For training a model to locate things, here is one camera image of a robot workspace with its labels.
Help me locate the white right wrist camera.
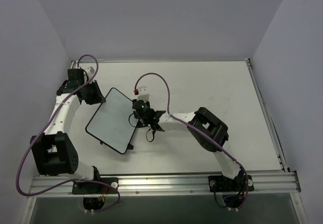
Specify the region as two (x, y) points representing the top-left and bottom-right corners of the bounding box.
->
(134, 86), (150, 102)

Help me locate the small black-framed whiteboard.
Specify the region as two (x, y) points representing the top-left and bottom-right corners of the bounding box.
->
(85, 87), (138, 154)

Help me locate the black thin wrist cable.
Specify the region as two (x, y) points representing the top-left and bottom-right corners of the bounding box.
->
(128, 111), (157, 143)

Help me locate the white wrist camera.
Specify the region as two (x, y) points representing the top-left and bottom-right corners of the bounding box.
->
(84, 67), (96, 78)
(134, 86), (150, 102)

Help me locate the aluminium table frame rail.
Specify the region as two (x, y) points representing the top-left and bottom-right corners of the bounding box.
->
(27, 59), (302, 198)

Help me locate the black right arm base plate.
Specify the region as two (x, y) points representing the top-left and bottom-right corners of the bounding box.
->
(208, 175), (245, 193)

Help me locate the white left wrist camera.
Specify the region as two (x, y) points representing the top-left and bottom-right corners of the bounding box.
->
(84, 67), (96, 78)

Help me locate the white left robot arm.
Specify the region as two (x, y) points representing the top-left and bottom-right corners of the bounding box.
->
(30, 67), (105, 193)

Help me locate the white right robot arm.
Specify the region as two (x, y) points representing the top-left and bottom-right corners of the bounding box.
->
(132, 99), (242, 190)

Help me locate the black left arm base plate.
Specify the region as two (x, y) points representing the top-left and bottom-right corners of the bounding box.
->
(72, 177), (119, 195)

